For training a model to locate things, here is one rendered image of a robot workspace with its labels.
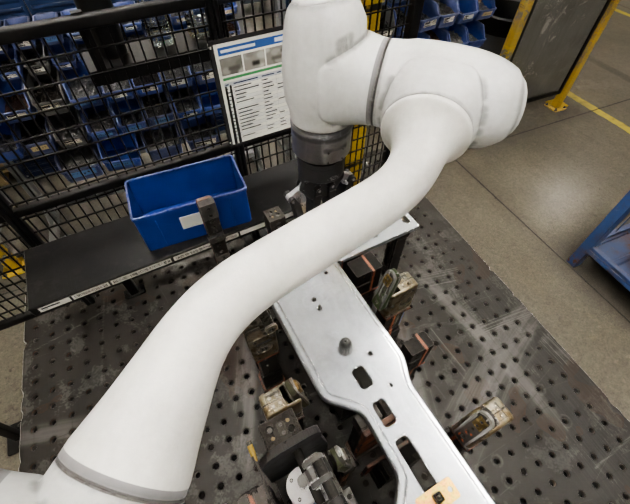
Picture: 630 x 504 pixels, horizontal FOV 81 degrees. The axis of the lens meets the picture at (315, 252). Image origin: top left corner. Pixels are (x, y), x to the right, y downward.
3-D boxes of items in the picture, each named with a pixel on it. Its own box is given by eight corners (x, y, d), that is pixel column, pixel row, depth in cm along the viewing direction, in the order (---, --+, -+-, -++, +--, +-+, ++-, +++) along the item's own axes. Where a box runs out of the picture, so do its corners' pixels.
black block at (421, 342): (419, 385, 113) (446, 345, 90) (390, 403, 110) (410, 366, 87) (403, 363, 118) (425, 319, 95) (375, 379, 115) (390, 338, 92)
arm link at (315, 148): (366, 124, 52) (361, 158, 56) (333, 94, 57) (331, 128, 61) (308, 142, 49) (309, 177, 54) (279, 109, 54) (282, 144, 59)
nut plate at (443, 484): (447, 475, 73) (449, 474, 72) (461, 496, 71) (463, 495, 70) (413, 500, 70) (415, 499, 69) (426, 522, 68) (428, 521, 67)
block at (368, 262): (376, 316, 128) (389, 269, 106) (349, 330, 125) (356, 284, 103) (361, 295, 133) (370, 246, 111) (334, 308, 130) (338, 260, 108)
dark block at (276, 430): (307, 468, 100) (303, 432, 67) (283, 483, 98) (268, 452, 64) (299, 450, 102) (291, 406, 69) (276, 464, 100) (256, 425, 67)
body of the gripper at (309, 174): (308, 172, 54) (309, 216, 61) (357, 155, 57) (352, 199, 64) (285, 145, 58) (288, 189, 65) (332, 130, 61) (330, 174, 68)
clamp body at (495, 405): (472, 454, 102) (530, 422, 75) (438, 478, 98) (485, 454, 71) (450, 422, 107) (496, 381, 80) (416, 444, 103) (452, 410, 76)
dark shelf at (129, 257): (338, 199, 121) (339, 192, 118) (34, 317, 94) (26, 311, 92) (307, 161, 132) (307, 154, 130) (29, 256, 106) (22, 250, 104)
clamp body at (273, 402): (314, 443, 104) (314, 405, 74) (277, 466, 100) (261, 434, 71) (299, 413, 109) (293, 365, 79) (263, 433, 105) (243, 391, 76)
